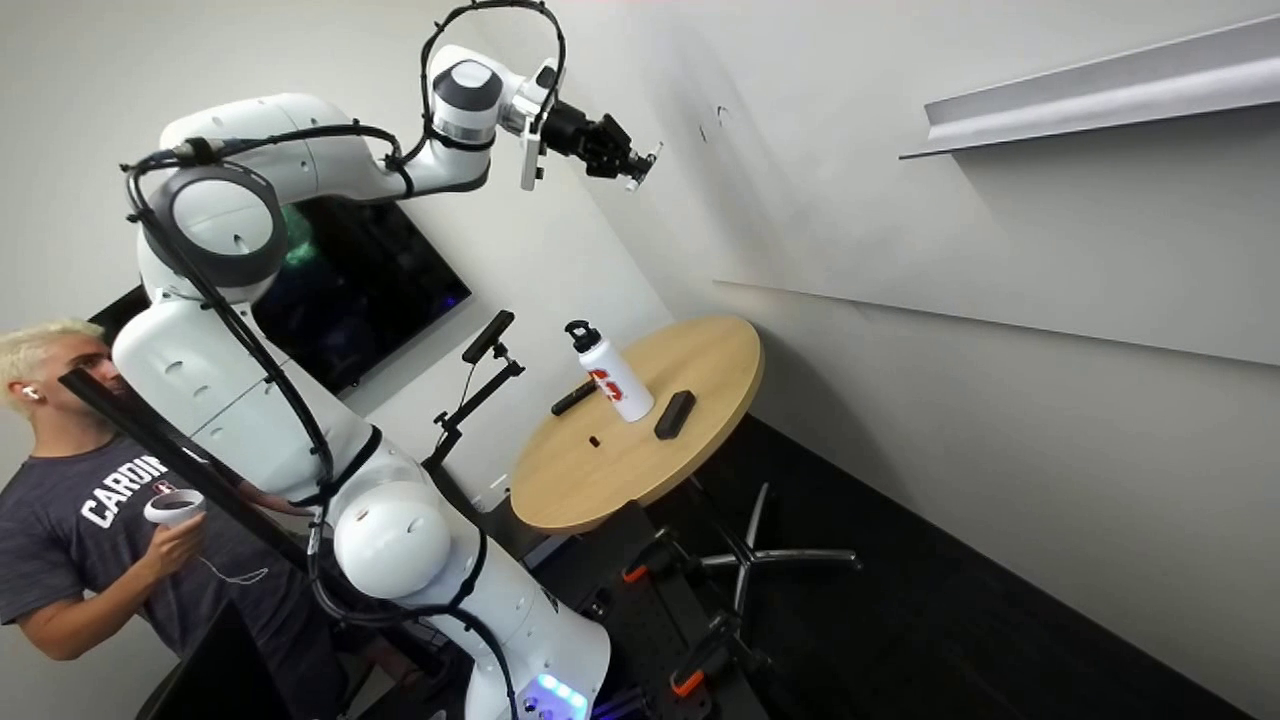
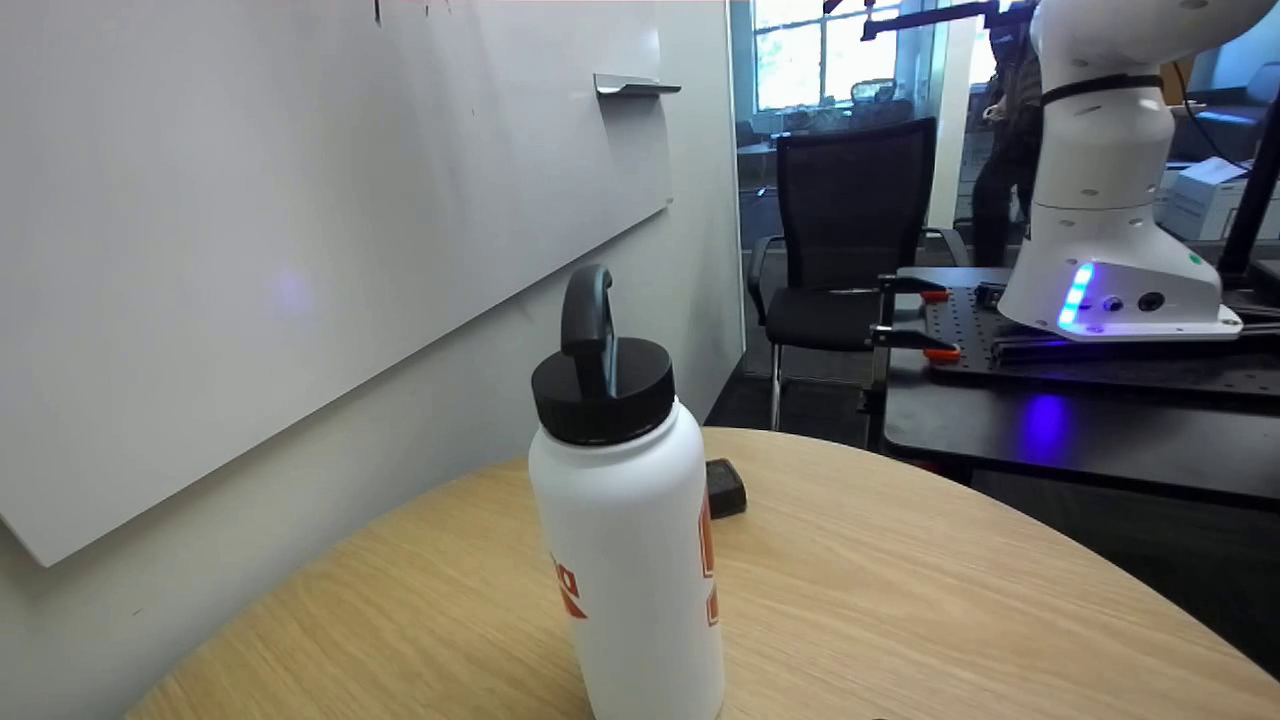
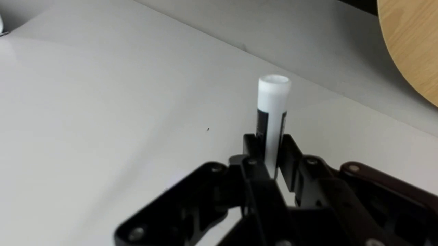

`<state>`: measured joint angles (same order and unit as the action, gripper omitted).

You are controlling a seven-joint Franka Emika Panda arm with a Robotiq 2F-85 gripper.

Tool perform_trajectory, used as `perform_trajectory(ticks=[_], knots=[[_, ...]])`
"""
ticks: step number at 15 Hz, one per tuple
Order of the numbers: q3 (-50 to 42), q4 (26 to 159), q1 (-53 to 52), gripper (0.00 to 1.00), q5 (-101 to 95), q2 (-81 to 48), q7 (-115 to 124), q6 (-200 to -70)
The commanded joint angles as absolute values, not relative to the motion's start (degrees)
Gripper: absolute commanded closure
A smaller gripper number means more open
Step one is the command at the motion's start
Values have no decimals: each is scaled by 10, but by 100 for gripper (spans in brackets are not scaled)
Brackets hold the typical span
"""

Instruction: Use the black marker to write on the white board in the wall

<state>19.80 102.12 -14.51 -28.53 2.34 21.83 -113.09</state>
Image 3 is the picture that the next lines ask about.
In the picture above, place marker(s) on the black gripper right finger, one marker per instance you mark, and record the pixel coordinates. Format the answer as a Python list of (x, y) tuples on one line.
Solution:
[(357, 205)]

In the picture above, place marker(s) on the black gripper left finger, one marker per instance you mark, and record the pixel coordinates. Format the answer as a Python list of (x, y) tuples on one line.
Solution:
[(196, 205)]

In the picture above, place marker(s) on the black and white marker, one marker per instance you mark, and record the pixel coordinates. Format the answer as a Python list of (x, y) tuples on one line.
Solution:
[(275, 100)]

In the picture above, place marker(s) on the round wooden table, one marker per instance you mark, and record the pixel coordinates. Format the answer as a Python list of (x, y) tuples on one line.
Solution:
[(415, 41)]

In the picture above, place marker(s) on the white wall whiteboard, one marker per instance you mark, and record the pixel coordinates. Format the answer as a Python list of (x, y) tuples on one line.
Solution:
[(114, 114)]

